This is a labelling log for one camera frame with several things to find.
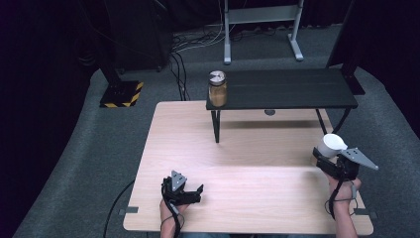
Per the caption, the person's left hand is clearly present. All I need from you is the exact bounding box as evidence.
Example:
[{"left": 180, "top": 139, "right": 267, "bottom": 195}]
[{"left": 158, "top": 198, "right": 189, "bottom": 222}]

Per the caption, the hand-held gripper black cable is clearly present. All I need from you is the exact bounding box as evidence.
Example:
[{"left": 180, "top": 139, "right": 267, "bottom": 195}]
[
  {"left": 159, "top": 184, "right": 184, "bottom": 238},
  {"left": 324, "top": 178, "right": 360, "bottom": 221}
]

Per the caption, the black metal shelf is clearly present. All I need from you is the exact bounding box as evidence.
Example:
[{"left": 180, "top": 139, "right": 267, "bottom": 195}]
[{"left": 205, "top": 67, "right": 360, "bottom": 144}]

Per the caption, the bundle of floor cables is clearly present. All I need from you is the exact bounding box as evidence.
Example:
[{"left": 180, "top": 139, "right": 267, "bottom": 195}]
[{"left": 168, "top": 23, "right": 275, "bottom": 102}]

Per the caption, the glass jar with silver lid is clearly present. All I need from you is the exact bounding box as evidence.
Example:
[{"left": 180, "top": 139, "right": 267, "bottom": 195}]
[{"left": 207, "top": 69, "right": 229, "bottom": 108}]

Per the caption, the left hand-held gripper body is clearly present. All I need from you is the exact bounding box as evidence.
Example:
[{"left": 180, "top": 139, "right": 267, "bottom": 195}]
[{"left": 160, "top": 170, "right": 202, "bottom": 206}]

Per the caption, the person's right hand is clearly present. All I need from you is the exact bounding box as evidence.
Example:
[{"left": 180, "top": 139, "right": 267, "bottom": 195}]
[{"left": 327, "top": 173, "right": 363, "bottom": 203}]

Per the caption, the white cup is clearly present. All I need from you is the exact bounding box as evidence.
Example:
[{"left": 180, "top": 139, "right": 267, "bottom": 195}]
[{"left": 316, "top": 133, "right": 349, "bottom": 159}]

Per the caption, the grey metal stand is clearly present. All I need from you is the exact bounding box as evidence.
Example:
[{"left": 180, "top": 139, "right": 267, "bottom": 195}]
[{"left": 223, "top": 0, "right": 305, "bottom": 65}]

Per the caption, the right hand-held gripper black cable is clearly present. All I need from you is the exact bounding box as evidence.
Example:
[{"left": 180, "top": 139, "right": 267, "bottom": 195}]
[{"left": 324, "top": 178, "right": 360, "bottom": 221}]

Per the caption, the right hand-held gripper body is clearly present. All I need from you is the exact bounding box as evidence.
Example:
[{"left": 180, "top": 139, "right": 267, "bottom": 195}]
[{"left": 316, "top": 147, "right": 379, "bottom": 181}]

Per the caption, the black slanted post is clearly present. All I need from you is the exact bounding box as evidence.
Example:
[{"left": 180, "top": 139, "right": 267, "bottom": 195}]
[{"left": 325, "top": 0, "right": 367, "bottom": 96}]

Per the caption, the yellow black striped base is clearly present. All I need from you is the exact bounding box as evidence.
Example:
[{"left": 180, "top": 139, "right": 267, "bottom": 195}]
[{"left": 93, "top": 49, "right": 145, "bottom": 109}]

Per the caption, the left hand-held gripper black cable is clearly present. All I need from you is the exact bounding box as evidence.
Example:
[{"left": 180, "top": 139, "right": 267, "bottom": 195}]
[{"left": 159, "top": 184, "right": 184, "bottom": 238}]

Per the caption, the black cabinet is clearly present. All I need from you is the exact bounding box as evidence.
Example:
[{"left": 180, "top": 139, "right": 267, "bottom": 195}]
[{"left": 104, "top": 0, "right": 173, "bottom": 72}]

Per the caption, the black floor cable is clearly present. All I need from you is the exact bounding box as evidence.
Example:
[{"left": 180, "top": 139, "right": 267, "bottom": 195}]
[{"left": 102, "top": 178, "right": 137, "bottom": 238}]

